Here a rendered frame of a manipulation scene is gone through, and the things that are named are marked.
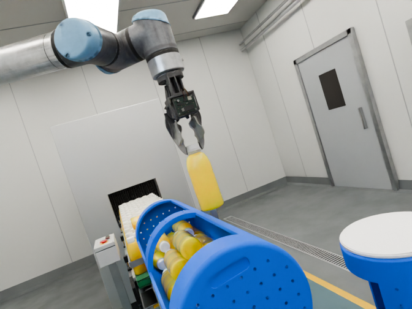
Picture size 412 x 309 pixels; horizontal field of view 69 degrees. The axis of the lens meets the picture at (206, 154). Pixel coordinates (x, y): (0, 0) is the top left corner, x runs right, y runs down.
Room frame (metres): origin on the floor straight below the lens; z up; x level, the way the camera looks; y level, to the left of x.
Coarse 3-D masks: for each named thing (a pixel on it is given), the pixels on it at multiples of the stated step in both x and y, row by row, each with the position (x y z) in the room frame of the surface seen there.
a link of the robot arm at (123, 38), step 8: (112, 32) 0.77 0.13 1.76; (120, 32) 0.80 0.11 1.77; (120, 40) 0.78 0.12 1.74; (128, 40) 0.79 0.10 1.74; (120, 48) 0.77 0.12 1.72; (128, 48) 0.79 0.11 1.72; (120, 56) 0.78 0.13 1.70; (128, 56) 0.81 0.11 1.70; (136, 56) 0.81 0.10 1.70; (112, 64) 0.79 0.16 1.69; (120, 64) 0.81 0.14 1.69; (128, 64) 0.83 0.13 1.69; (104, 72) 0.84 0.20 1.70; (112, 72) 0.85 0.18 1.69
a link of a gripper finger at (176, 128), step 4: (172, 124) 0.81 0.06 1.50; (176, 124) 0.80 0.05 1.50; (172, 128) 0.81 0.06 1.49; (176, 128) 0.80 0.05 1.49; (180, 128) 0.82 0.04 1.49; (176, 132) 0.81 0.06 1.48; (180, 132) 0.82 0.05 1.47; (176, 136) 0.81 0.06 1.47; (180, 136) 0.77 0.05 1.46; (176, 140) 0.81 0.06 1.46; (180, 140) 0.78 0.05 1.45; (180, 144) 0.80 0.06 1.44; (180, 148) 0.81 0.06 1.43; (184, 148) 0.81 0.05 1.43; (184, 152) 0.81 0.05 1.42
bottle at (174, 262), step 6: (168, 252) 0.97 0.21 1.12; (174, 252) 0.94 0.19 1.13; (168, 258) 0.92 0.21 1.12; (174, 258) 0.89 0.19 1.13; (180, 258) 0.87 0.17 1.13; (168, 264) 0.90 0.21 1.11; (174, 264) 0.86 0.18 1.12; (180, 264) 0.86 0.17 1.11; (168, 270) 0.89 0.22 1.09; (174, 270) 0.85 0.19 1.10; (180, 270) 0.86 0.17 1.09; (174, 276) 0.85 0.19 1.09
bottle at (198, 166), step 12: (192, 156) 0.81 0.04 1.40; (204, 156) 0.82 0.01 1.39; (192, 168) 0.80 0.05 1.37; (204, 168) 0.80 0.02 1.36; (192, 180) 0.82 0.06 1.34; (204, 180) 0.80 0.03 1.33; (204, 192) 0.80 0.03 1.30; (216, 192) 0.81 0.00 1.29; (204, 204) 0.80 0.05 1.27; (216, 204) 0.80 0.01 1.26
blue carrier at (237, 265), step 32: (160, 224) 0.96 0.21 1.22; (192, 224) 1.41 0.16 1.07; (224, 224) 0.74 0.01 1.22; (192, 256) 0.59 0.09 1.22; (224, 256) 0.54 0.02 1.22; (256, 256) 0.56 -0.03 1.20; (288, 256) 0.58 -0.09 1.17; (160, 288) 0.92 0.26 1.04; (192, 288) 0.52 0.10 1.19; (224, 288) 0.54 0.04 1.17; (256, 288) 0.56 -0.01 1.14; (288, 288) 0.58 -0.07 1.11
